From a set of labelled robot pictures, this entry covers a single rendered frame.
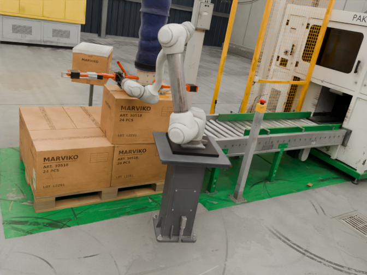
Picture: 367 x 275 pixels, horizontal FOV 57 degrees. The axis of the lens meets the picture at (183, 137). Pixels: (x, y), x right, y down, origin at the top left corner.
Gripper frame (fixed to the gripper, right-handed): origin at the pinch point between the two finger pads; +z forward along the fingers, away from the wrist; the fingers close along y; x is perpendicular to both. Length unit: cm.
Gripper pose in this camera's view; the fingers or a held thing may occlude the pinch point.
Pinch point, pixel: (116, 76)
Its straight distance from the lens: 283.9
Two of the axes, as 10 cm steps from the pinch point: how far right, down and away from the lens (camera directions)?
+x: 8.5, -0.5, 5.3
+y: -1.7, 9.1, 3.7
